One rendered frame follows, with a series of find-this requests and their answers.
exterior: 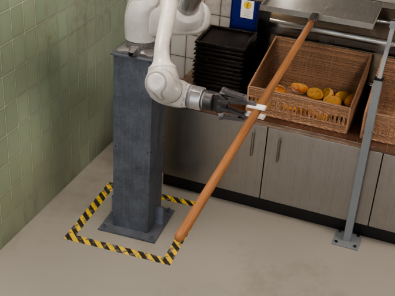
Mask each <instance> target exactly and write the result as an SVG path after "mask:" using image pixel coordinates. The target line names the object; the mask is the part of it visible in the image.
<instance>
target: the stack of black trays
mask: <svg viewBox="0 0 395 296"><path fill-rule="evenodd" d="M256 35H257V32H253V31H246V30H242V29H235V28H228V27H224V26H217V25H211V24H210V25H209V27H208V28H207V30H205V31H203V32H202V34H201V35H200V36H199V37H198V38H197V39H196V40H195V44H196V45H195V46H196V47H195V48H194V49H193V50H196V51H195V53H194V54H195V55H196V56H195V57H194V58H195V59H194V60H193V62H194V64H193V65H192V66H195V67H194V68H193V70H194V72H193V73H192V74H193V76H192V78H194V80H193V83H192V85H195V86H201V87H204V88H206V90H211V91H214V92H220V91H221V89H222V87H226V88H228V89H229V90H233V91H235V92H239V93H243V92H244V91H245V90H246V88H247V87H248V84H249V83H250V81H251V80H252V77H253V75H252V74H253V72H254V71H252V70H253V68H254V67H253V65H254V62H255V60H254V58H255V56H253V55H254V54H255V51H256V49H257V48H255V46H256V45H255V43H256V42H257V41H256V40H255V39H256V38H257V36H256Z"/></svg>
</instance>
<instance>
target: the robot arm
mask: <svg viewBox="0 0 395 296"><path fill-rule="evenodd" d="M210 22H211V12H210V9H209V7H208V6H207V5H206V4H205V3H203V2H202V0H128V3H127V6H126V10H125V43H124V44H123V45H122V46H121V47H120V48H117V53H126V54H128V56H129V57H134V56H142V57H145V58H149V59H152V58H153V63H152V64H151V65H150V67H148V74H147V75H146V78H145V88H146V90H147V92H148V94H149V95H150V97H151V98H152V99H153V100H155V101H157V102H158V103H161V104H163V105H166V106H171V107H178V108H181V107H185V108H188V109H195V110H202V109H203V110H208V111H214V112H216V113H218V115H219V120H224V119H226V120H234V121H238V122H243V121H244V120H245V118H248V117H249V115H250V114H251V111H247V112H244V111H242V110H239V109H236V108H233V107H231V106H229V105H228V104H236V105H245V106H246V107H249V108H252V109H257V110H262V111H265V110H266V108H267V106H265V105H260V104H257V102H254V101H251V100H248V98H247V95H246V94H243V93H239V92H235V91H233V90H229V89H228V88H226V87H222V89H221V91H220V92H214V91H211V90H206V88H204V87H201V86H195V85H191V84H189V83H187V82H185V81H184V80H181V79H179V75H178V72H177V68H176V66H175V65H174V64H173V63H172V62H171V60H170V54H169V45H170V39H171V36H172V35H195V34H198V33H201V32H203V31H205V30H207V28H208V27H209V25H210ZM225 95H228V96H231V97H235V98H231V97H226V96H225ZM221 112H227V113H228V112H229V113H232V114H233V115H231V114H224V113H221Z"/></svg>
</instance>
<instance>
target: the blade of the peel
mask: <svg viewBox="0 0 395 296"><path fill-rule="evenodd" d="M382 6H383V3H379V2H372V1H365V0H264V1H263V2H262V3H261V4H260V9H259V10H261V11H268V12H274V13H279V14H285V15H291V16H298V17H302V18H309V17H310V16H311V14H312V13H317V14H319V18H318V20H320V21H326V22H333V23H339V24H343V25H350V26H356V27H360V28H366V29H373V27H374V25H375V23H376V20H377V18H378V15H379V13H380V11H381V8H382Z"/></svg>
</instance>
